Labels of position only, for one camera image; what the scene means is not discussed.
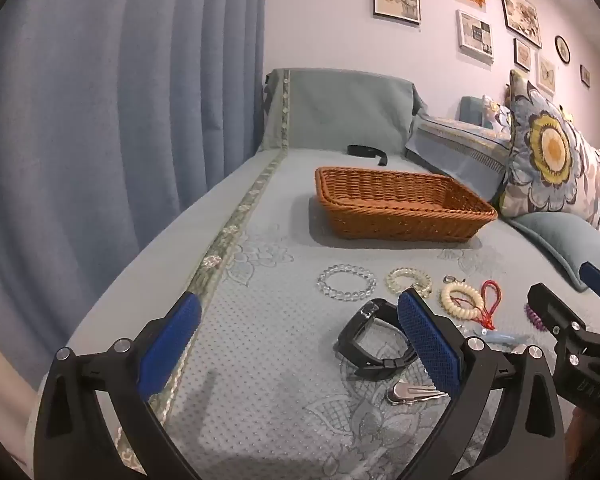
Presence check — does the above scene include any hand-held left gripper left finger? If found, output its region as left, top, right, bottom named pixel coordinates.
left=32, top=290, right=203, bottom=480

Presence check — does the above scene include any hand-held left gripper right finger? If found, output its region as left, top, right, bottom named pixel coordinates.
left=396, top=287, right=566, bottom=480

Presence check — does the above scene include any purple spiral hair tie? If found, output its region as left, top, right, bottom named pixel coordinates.
left=524, top=302, right=548, bottom=332

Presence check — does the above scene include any cream spiral bracelet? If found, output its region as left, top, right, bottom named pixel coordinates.
left=440, top=281, right=482, bottom=319

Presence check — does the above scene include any light blue plastic trinket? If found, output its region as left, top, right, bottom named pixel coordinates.
left=472, top=327, right=531, bottom=349

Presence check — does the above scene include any red cord lanyard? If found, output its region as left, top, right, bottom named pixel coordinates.
left=480, top=280, right=504, bottom=331

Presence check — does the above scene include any black wristwatch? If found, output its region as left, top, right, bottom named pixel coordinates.
left=334, top=298, right=420, bottom=381

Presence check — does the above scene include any clear bead bracelet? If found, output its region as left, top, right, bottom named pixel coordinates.
left=317, top=263, right=377, bottom=302

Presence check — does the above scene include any brown wicker basket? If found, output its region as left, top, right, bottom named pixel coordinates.
left=314, top=166, right=498, bottom=242

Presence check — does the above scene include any silver hair clip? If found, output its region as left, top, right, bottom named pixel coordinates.
left=386, top=381, right=451, bottom=405

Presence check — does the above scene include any plain teal pillow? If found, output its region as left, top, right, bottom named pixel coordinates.
left=505, top=211, right=600, bottom=292

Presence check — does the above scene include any large floral pillow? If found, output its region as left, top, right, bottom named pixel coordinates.
left=497, top=70, right=600, bottom=226

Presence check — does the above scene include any striped blue cushion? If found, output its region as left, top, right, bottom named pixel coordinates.
left=405, top=112, right=513, bottom=202

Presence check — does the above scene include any small floral pillow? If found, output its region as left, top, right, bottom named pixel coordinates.
left=482, top=94, right=512, bottom=132

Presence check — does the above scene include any small teal pillow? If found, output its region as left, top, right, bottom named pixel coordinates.
left=459, top=95, right=494, bottom=127

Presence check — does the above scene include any blue curtain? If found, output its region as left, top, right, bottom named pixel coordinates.
left=0, top=0, right=269, bottom=391

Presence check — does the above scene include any pale yellow bead bracelet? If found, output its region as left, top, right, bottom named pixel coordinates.
left=386, top=267, right=433, bottom=297

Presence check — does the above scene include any black strap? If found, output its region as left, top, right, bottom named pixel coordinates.
left=346, top=144, right=389, bottom=167

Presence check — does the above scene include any pale butterfly picture frame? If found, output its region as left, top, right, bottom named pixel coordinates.
left=536, top=54, right=557, bottom=95

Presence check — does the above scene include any small dark picture frame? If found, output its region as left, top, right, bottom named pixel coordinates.
left=513, top=38, right=532, bottom=72

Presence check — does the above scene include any white picture frame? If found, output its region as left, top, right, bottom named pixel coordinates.
left=456, top=10, right=495, bottom=64

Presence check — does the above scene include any large dark picture frame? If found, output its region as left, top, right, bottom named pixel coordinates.
left=498, top=0, right=542, bottom=49

